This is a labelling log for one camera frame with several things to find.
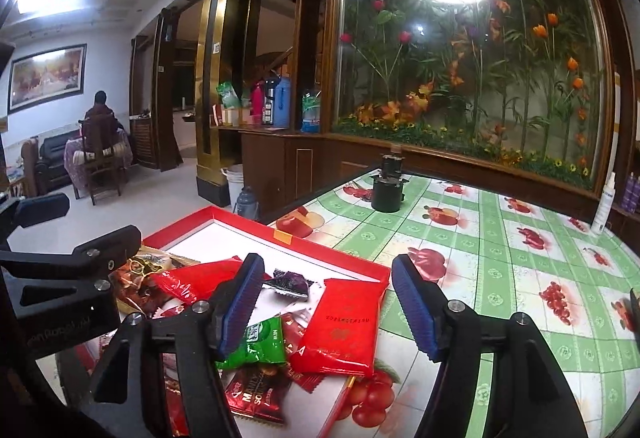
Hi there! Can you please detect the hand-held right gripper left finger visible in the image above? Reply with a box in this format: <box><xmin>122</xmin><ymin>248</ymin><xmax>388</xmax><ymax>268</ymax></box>
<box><xmin>87</xmin><ymin>252</ymin><xmax>266</xmax><ymax>438</ymax></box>

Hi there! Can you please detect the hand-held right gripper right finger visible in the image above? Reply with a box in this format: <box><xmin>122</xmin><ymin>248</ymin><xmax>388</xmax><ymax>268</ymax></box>
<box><xmin>391</xmin><ymin>254</ymin><xmax>591</xmax><ymax>438</ymax></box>

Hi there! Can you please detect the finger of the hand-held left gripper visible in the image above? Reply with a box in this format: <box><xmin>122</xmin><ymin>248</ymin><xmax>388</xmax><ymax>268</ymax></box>
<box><xmin>0</xmin><ymin>225</ymin><xmax>143</xmax><ymax>280</ymax></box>
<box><xmin>0</xmin><ymin>192</ymin><xmax>71</xmax><ymax>239</ymax></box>

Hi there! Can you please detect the green snack packet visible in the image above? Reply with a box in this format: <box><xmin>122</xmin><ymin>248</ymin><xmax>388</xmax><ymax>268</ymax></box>
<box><xmin>216</xmin><ymin>315</ymin><xmax>288</xmax><ymax>371</ymax></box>

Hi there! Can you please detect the brown gold snack packet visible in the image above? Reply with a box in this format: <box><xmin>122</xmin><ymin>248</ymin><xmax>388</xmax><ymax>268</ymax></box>
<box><xmin>112</xmin><ymin>251</ymin><xmax>198</xmax><ymax>314</ymax></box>

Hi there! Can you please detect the purple snack packet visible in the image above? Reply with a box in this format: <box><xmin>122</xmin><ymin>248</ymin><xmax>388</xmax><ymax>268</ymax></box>
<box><xmin>260</xmin><ymin>268</ymin><xmax>326</xmax><ymax>301</ymax></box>

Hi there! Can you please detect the dark red snack packet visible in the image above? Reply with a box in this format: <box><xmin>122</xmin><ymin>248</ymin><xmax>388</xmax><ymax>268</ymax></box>
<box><xmin>224</xmin><ymin>363</ymin><xmax>293</xmax><ymax>426</ymax></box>

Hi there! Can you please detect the red shallow box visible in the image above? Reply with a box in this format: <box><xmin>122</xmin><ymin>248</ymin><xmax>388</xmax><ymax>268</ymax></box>
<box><xmin>55</xmin><ymin>205</ymin><xmax>392</xmax><ymax>438</ymax></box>

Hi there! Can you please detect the black sofa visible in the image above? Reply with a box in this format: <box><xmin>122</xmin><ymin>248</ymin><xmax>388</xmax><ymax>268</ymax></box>
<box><xmin>37</xmin><ymin>131</ymin><xmax>83</xmax><ymax>194</ymax></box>

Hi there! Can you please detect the wooden chair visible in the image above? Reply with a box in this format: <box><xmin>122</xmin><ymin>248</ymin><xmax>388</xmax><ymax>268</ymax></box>
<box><xmin>75</xmin><ymin>114</ymin><xmax>126</xmax><ymax>206</ymax></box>

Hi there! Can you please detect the green fruit print tablecloth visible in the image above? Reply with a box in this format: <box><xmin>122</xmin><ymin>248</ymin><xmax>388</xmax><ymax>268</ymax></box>
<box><xmin>267</xmin><ymin>168</ymin><xmax>640</xmax><ymax>438</ymax></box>

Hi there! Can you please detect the grey water jug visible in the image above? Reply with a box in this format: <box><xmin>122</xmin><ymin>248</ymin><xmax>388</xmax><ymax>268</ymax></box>
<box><xmin>234</xmin><ymin>187</ymin><xmax>261</xmax><ymax>221</ymax></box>

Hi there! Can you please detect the black cylindrical holder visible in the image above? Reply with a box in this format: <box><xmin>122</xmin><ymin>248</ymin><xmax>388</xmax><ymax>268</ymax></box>
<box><xmin>370</xmin><ymin>173</ymin><xmax>407</xmax><ymax>214</ymax></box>

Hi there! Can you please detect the white bucket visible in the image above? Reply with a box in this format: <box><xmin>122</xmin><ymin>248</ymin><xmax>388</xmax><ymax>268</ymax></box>
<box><xmin>221</xmin><ymin>163</ymin><xmax>246</xmax><ymax>204</ymax></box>

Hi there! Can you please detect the framed landscape painting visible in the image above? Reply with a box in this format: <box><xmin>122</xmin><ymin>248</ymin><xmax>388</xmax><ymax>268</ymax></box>
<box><xmin>7</xmin><ymin>43</ymin><xmax>88</xmax><ymax>115</ymax></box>

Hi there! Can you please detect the small black holder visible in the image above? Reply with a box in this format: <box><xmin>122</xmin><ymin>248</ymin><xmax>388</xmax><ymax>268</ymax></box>
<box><xmin>381</xmin><ymin>152</ymin><xmax>405</xmax><ymax>179</ymax></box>

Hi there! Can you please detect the wooden counter cabinet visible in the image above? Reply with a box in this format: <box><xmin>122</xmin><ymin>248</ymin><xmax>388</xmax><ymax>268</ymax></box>
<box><xmin>197</xmin><ymin>125</ymin><xmax>346</xmax><ymax>224</ymax></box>

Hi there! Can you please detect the green bag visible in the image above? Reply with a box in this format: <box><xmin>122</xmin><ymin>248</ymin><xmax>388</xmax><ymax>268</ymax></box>
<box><xmin>216</xmin><ymin>81</ymin><xmax>241</xmax><ymax>110</ymax></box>

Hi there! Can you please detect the black thermos flask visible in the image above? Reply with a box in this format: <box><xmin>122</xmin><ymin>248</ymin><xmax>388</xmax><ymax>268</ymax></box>
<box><xmin>261</xmin><ymin>77</ymin><xmax>277</xmax><ymax>125</ymax></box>

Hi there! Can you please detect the green label plastic bottle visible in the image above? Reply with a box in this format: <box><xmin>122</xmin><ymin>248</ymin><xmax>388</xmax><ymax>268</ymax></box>
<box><xmin>301</xmin><ymin>88</ymin><xmax>323</xmax><ymax>134</ymax></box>

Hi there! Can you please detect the blue thermos jug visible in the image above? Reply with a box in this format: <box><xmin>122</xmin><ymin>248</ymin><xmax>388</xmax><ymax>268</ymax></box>
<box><xmin>272</xmin><ymin>76</ymin><xmax>292</xmax><ymax>128</ymax></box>

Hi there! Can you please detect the gold clad pillar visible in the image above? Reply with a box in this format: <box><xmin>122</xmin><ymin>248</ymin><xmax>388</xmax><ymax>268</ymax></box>
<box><xmin>195</xmin><ymin>0</ymin><xmax>271</xmax><ymax>201</ymax></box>

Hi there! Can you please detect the white spray bottle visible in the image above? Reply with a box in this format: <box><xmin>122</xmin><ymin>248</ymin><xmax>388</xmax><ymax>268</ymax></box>
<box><xmin>590</xmin><ymin>171</ymin><xmax>618</xmax><ymax>237</ymax></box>

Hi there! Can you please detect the glass flower display cabinet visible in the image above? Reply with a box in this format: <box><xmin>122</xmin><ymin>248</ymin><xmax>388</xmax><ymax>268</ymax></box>
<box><xmin>320</xmin><ymin>0</ymin><xmax>621</xmax><ymax>206</ymax></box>

